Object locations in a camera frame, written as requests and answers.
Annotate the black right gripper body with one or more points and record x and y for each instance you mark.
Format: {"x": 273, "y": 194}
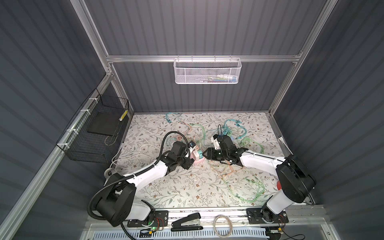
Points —
{"x": 217, "y": 154}

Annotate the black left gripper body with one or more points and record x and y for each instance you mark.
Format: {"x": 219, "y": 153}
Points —
{"x": 185, "y": 163}

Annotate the pink power strip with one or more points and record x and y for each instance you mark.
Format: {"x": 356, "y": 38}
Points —
{"x": 193, "y": 147}

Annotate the teal USB charger cube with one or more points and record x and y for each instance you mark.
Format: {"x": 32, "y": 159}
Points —
{"x": 198, "y": 155}

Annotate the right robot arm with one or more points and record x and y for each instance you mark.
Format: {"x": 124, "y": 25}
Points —
{"x": 295, "y": 180}

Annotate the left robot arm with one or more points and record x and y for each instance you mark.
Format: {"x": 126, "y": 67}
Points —
{"x": 116, "y": 201}

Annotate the black stapler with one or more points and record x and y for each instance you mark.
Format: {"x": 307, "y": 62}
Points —
{"x": 188, "y": 223}

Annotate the black wire basket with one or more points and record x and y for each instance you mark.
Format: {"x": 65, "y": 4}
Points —
{"x": 97, "y": 131}

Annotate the white wire mesh basket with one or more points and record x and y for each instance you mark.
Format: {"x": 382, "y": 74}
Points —
{"x": 211, "y": 71}

